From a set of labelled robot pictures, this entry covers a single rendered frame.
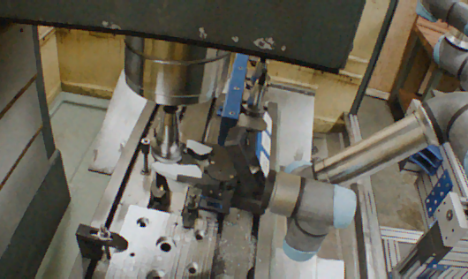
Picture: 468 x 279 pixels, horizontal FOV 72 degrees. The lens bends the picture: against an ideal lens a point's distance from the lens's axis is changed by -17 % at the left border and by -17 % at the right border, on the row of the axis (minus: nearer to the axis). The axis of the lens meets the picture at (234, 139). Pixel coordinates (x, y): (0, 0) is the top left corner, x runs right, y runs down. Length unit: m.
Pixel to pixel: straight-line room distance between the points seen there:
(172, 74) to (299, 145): 1.20
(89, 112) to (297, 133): 1.01
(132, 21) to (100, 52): 1.45
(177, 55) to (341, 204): 0.37
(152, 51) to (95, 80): 1.49
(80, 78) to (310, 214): 1.54
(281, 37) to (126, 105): 1.34
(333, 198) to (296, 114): 1.07
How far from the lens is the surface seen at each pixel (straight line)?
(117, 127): 1.64
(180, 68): 0.48
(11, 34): 0.90
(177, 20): 0.40
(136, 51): 0.50
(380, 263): 1.30
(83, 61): 1.93
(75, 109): 1.98
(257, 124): 0.90
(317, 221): 0.67
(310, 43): 0.40
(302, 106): 1.73
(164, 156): 0.64
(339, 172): 0.78
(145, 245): 0.91
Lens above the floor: 1.76
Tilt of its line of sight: 40 degrees down
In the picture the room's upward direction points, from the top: 12 degrees clockwise
